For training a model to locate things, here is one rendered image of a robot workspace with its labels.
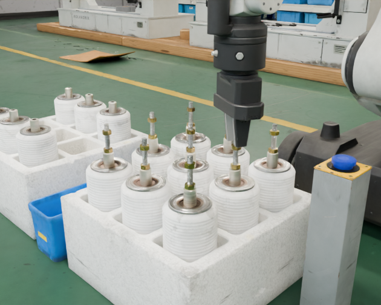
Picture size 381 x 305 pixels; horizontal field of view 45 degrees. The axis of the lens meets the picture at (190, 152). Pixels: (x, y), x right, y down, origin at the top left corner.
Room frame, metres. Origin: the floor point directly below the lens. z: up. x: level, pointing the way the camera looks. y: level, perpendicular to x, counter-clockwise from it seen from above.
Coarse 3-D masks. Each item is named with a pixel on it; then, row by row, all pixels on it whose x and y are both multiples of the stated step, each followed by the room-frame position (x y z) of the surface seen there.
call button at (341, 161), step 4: (336, 156) 0.72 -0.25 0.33; (340, 156) 0.72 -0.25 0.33; (344, 156) 0.72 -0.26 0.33; (348, 156) 0.72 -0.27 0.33; (332, 160) 0.71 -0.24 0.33; (336, 160) 0.70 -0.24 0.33; (340, 160) 0.70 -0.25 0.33; (344, 160) 0.70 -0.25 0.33; (348, 160) 0.70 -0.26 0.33; (352, 160) 0.70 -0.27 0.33; (356, 160) 0.70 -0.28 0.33; (336, 164) 0.70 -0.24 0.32; (340, 164) 0.69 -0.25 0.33; (344, 164) 0.69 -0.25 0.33; (348, 164) 0.69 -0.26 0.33; (352, 164) 0.69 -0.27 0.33; (340, 168) 0.69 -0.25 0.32; (344, 168) 0.69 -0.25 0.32; (348, 168) 0.69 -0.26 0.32; (352, 168) 0.70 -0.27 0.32
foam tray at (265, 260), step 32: (64, 224) 0.86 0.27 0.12; (96, 224) 0.77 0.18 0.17; (288, 224) 0.78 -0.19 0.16; (96, 256) 0.77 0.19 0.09; (128, 256) 0.70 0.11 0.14; (160, 256) 0.64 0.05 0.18; (224, 256) 0.65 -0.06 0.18; (256, 256) 0.71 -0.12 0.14; (288, 256) 0.78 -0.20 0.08; (96, 288) 0.78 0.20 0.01; (128, 288) 0.70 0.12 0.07; (160, 288) 0.64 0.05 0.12; (192, 288) 0.59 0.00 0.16; (224, 288) 0.65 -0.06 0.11; (256, 288) 0.71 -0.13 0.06
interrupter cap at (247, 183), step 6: (228, 174) 0.81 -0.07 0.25; (216, 180) 0.78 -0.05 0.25; (222, 180) 0.78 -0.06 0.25; (228, 180) 0.79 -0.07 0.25; (246, 180) 0.78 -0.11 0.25; (252, 180) 0.78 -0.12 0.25; (222, 186) 0.75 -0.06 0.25; (228, 186) 0.76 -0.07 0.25; (234, 186) 0.76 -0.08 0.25; (240, 186) 0.76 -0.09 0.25; (246, 186) 0.76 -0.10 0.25; (252, 186) 0.76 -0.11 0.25
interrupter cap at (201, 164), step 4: (176, 160) 0.88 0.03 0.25; (180, 160) 0.88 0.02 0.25; (184, 160) 0.88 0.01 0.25; (196, 160) 0.88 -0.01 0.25; (200, 160) 0.88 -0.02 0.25; (204, 160) 0.88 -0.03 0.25; (172, 164) 0.86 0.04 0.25; (176, 164) 0.86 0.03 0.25; (180, 164) 0.86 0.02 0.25; (196, 164) 0.87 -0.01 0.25; (200, 164) 0.86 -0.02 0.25; (204, 164) 0.86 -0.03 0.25; (208, 164) 0.86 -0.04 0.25; (176, 168) 0.84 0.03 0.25; (180, 168) 0.84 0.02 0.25; (184, 168) 0.84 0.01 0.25; (196, 168) 0.84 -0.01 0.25; (200, 168) 0.84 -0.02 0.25; (204, 168) 0.84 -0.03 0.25; (184, 172) 0.83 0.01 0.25; (196, 172) 0.83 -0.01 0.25
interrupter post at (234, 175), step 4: (240, 168) 0.78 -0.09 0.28; (232, 172) 0.77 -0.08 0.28; (236, 172) 0.77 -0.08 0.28; (240, 172) 0.77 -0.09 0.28; (232, 176) 0.77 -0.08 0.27; (236, 176) 0.77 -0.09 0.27; (240, 176) 0.77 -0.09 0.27; (232, 180) 0.77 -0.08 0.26; (236, 180) 0.77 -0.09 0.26; (240, 180) 0.77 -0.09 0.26; (232, 184) 0.77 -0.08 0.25; (236, 184) 0.77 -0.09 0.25
